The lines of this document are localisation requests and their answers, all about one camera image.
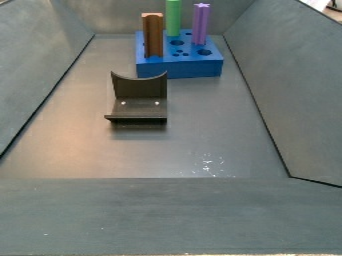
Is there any brown grooved peg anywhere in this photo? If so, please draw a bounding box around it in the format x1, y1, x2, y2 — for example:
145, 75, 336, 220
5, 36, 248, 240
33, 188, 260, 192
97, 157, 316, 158
141, 13, 163, 58

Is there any dark grey regrasp stand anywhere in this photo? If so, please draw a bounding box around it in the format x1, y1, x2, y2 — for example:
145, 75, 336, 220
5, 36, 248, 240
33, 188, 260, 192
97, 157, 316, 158
104, 73, 167, 122

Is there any green cylinder peg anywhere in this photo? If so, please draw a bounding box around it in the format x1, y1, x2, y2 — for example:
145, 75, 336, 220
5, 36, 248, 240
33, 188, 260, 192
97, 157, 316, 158
165, 0, 181, 36

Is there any purple star-shaped peg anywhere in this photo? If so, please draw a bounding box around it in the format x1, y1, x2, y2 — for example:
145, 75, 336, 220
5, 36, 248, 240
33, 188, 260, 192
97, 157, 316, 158
191, 3, 211, 45

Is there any blue foam fixture block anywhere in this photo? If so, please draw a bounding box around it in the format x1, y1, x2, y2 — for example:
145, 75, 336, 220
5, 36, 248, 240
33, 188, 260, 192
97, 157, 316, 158
135, 29, 224, 79

